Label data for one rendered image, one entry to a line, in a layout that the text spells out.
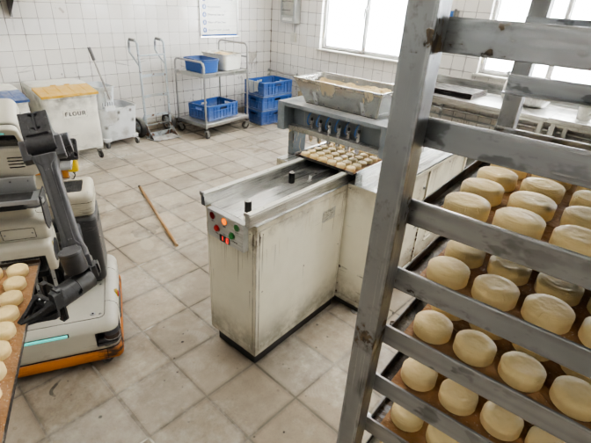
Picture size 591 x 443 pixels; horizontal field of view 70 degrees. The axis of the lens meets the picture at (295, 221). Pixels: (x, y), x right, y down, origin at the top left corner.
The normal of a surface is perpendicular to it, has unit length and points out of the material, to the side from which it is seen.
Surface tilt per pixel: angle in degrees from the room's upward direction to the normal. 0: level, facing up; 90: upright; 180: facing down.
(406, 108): 90
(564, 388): 0
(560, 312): 0
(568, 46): 90
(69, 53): 90
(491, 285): 0
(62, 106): 91
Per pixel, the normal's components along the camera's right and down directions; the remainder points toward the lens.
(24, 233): 0.35, 0.58
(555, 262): -0.62, 0.34
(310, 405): 0.06, -0.88
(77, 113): 0.69, 0.40
